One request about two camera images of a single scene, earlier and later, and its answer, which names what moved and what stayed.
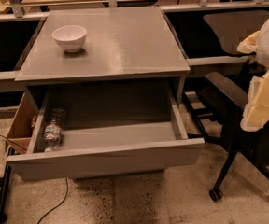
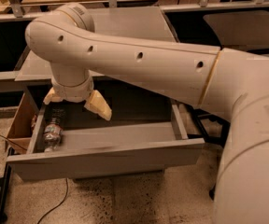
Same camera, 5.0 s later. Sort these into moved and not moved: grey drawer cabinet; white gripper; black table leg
Moved: white gripper
Not moved: grey drawer cabinet; black table leg
